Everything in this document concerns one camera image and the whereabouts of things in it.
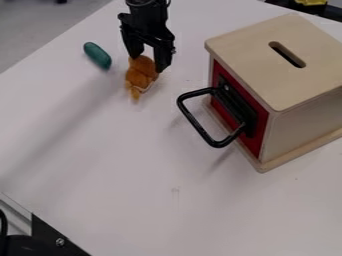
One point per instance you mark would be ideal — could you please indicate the drawer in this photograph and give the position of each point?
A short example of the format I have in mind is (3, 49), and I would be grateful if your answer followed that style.
(227, 113)

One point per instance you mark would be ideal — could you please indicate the cabinet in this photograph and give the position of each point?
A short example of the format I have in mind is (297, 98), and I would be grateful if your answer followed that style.
(285, 90)

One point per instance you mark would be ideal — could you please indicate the brown plush toy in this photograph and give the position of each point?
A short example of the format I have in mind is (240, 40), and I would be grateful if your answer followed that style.
(140, 75)

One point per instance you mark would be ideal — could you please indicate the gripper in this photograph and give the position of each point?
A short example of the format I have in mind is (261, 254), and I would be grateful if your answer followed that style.
(147, 20)

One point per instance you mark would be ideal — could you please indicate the green toy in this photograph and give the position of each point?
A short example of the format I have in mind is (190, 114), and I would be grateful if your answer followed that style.
(97, 55)

